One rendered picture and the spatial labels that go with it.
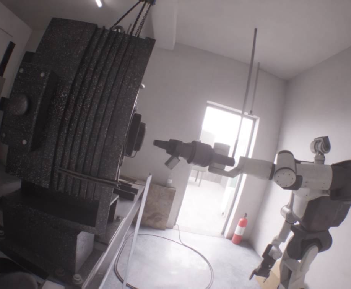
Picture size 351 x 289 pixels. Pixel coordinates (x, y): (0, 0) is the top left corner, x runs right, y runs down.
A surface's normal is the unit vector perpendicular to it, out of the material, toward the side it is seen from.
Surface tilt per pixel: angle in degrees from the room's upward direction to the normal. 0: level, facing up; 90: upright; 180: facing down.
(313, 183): 129
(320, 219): 103
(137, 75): 90
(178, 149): 90
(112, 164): 90
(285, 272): 90
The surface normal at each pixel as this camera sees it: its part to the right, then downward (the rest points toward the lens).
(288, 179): -0.44, 0.53
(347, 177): -0.43, -0.40
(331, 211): -0.23, 0.16
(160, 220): 0.03, 0.00
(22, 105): 0.26, 0.06
